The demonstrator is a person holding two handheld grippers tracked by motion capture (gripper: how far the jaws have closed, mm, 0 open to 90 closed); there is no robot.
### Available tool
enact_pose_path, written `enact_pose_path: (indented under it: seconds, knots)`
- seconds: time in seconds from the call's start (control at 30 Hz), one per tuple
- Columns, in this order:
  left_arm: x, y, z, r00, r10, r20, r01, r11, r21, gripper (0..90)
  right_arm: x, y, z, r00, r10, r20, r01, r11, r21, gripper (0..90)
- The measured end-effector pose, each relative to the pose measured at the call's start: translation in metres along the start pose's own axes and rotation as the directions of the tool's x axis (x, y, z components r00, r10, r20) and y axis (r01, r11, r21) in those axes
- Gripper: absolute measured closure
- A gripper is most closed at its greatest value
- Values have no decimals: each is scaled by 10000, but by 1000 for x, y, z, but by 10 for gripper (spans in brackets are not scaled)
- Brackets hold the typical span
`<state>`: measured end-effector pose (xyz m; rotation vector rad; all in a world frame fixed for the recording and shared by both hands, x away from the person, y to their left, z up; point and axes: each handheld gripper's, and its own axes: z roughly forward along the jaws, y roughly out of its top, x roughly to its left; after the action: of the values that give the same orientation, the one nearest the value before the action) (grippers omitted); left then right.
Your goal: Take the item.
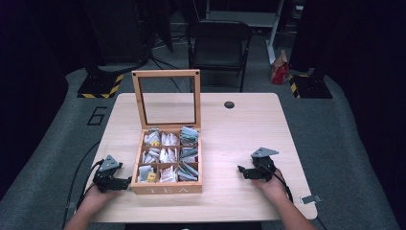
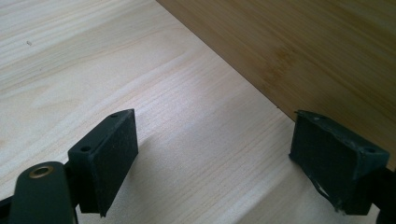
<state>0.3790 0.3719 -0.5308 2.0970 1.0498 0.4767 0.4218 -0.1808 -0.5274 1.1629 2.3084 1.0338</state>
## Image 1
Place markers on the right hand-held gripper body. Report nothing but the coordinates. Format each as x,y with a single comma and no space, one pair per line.
263,167

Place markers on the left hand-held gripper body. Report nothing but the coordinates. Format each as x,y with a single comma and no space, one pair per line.
107,174

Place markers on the pile of white yellow-label tea bags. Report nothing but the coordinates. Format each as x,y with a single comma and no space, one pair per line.
150,156

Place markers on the wooden tea box with lid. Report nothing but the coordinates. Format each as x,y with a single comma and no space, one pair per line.
166,188

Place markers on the pile of white red-print tea bags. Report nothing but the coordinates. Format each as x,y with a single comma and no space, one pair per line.
168,156

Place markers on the pile of grey-green tea bags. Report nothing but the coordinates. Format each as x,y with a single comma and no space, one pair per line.
189,153

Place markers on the person's right hand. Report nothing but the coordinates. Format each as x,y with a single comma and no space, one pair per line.
271,188

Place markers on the person's left hand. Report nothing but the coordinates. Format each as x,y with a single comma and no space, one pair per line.
95,199

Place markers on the black stand base yellow stripes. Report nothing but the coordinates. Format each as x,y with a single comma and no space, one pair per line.
101,85
308,86

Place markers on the red and brown paper bag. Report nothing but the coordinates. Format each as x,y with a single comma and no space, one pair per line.
279,71

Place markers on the black folding chair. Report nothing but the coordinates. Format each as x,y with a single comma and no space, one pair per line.
220,44

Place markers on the white desk frame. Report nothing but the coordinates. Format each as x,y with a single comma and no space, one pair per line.
249,19

